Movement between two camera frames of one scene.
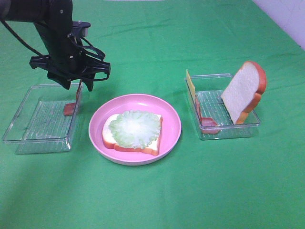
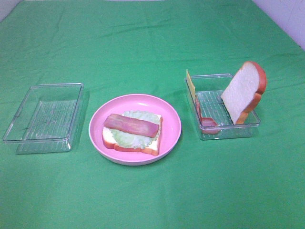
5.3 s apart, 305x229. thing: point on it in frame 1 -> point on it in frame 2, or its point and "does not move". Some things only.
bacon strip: [69, 109] -> [130, 125]
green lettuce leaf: [135, 129] does not move
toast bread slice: [109, 140] does not move
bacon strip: [208, 125] does not move
